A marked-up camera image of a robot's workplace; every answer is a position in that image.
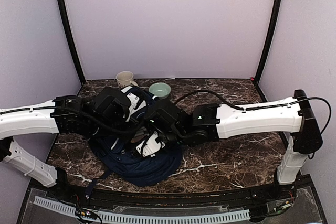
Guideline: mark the navy blue student backpack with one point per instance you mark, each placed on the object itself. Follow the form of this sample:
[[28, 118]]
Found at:
[[121, 157]]

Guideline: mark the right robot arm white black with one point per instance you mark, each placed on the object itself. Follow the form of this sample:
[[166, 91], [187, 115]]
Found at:
[[167, 123]]

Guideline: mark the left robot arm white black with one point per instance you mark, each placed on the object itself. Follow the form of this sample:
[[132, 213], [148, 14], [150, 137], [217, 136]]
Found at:
[[62, 115]]

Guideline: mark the light green ceramic bowl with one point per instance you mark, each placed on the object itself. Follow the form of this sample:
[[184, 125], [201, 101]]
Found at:
[[160, 89]]

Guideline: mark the cream ceramic mug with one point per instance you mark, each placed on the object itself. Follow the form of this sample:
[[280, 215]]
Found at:
[[125, 78]]

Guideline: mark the small circuit board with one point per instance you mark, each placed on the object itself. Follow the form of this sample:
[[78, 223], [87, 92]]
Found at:
[[85, 215]]

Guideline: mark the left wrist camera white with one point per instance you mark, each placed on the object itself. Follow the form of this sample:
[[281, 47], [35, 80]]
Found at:
[[133, 93]]

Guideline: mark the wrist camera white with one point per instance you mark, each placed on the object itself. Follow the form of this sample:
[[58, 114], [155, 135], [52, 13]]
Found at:
[[150, 145], [133, 93]]

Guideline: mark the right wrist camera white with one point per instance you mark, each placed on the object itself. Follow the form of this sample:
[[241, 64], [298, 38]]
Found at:
[[150, 145]]

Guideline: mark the black front rail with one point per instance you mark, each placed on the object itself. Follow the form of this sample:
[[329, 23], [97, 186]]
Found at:
[[301, 193]]

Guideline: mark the white slotted cable duct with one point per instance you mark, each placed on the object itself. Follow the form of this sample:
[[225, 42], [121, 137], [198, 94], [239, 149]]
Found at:
[[123, 214]]

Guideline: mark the left black frame post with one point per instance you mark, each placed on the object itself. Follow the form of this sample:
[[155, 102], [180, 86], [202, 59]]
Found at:
[[70, 40]]

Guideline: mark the black frame post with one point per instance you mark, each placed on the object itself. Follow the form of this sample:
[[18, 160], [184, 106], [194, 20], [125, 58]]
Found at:
[[268, 40], [70, 40]]

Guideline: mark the right black frame post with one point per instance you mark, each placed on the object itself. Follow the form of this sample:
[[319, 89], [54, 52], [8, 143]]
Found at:
[[268, 40]]

